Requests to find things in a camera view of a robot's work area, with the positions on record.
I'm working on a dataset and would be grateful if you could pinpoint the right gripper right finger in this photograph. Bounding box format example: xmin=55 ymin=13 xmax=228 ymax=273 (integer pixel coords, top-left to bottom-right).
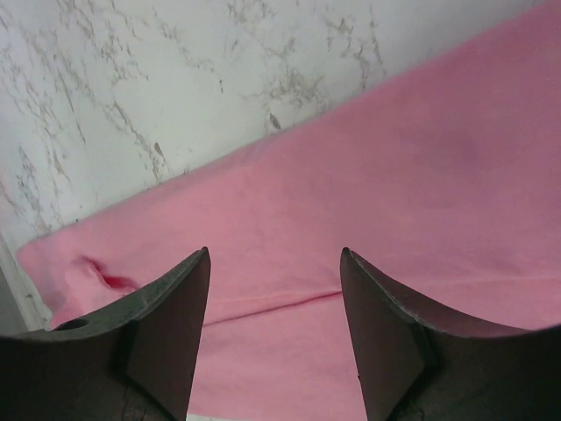
xmin=340 ymin=249 xmax=560 ymax=420

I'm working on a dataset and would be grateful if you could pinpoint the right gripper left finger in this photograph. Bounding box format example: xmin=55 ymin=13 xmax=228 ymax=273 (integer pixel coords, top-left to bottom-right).
xmin=1 ymin=248 xmax=210 ymax=420

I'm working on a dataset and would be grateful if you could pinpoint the pink t shirt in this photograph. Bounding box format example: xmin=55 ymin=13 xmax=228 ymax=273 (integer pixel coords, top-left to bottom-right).
xmin=18 ymin=1 xmax=560 ymax=420

